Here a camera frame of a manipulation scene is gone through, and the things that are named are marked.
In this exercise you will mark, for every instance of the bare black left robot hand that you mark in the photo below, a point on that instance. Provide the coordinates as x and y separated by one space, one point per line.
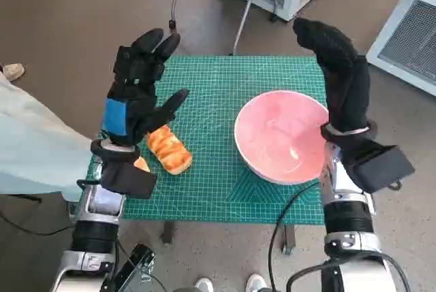
136 101

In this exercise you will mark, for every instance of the person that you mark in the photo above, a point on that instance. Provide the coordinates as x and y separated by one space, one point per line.
34 135

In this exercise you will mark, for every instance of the long glazed bread loaf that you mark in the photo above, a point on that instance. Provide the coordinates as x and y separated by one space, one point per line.
168 149

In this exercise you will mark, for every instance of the round bread bun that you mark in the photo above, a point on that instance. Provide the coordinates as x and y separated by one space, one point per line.
142 164

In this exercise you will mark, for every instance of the dark table leg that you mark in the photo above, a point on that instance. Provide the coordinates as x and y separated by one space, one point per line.
168 232
289 237

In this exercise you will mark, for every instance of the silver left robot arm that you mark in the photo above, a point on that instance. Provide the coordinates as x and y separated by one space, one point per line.
92 234

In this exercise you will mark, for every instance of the pink bowl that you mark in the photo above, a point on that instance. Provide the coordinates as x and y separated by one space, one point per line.
279 128

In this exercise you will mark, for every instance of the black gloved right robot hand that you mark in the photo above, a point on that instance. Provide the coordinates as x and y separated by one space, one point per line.
347 84

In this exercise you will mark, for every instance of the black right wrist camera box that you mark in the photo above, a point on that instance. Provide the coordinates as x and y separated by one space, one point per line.
381 166

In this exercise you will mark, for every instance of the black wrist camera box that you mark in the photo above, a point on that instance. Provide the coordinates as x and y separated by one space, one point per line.
381 166
131 181

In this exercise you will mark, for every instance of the white cabinet with mesh panel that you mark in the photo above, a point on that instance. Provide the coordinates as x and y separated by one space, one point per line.
408 33

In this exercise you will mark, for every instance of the green cutting mat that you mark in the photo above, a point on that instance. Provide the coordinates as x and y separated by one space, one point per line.
211 84

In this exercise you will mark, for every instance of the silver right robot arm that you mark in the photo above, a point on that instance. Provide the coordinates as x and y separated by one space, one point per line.
347 220

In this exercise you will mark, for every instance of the white shoe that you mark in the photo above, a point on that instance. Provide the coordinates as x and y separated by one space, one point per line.
256 283
204 285

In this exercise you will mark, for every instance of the black metal bracket device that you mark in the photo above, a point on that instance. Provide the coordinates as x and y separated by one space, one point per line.
134 266

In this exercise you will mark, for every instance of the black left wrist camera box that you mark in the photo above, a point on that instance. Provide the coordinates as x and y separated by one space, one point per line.
131 181

